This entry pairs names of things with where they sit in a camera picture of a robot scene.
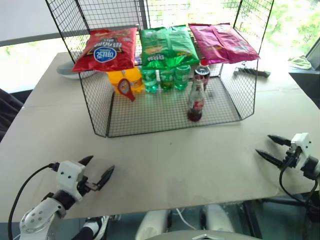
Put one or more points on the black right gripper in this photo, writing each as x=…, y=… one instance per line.
x=292, y=157

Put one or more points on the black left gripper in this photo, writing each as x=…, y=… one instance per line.
x=86, y=185

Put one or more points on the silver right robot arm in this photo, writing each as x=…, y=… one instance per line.
x=312, y=168

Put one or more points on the glass cola bottle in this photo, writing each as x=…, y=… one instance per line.
x=196, y=105

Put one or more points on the orange soda plastic bottle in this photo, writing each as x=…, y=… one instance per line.
x=136, y=80

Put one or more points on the green soda plastic bottle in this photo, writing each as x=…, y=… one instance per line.
x=150, y=80
x=182, y=77
x=167, y=81

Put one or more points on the cola bottle back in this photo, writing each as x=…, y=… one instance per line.
x=203, y=72

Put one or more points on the black and white shoe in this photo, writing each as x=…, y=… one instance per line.
x=96, y=225

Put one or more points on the black hand tool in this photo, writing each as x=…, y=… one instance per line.
x=250, y=72

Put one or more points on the white rounded robot leg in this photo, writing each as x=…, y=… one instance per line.
x=217, y=220
x=152, y=225

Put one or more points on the light green cloth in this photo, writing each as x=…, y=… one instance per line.
x=300, y=62

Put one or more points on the grey round bowl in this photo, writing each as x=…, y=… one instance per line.
x=66, y=71

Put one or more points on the purple chips bag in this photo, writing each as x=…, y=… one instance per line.
x=203, y=42
x=237, y=47

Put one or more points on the silver robot torso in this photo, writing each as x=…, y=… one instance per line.
x=205, y=236

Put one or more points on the red chips bag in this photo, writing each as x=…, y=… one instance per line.
x=107, y=50

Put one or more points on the green chips bag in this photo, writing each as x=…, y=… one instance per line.
x=152, y=48
x=185, y=45

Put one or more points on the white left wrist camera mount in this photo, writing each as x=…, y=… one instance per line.
x=68, y=175

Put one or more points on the black table frame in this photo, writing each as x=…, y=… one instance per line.
x=251, y=217

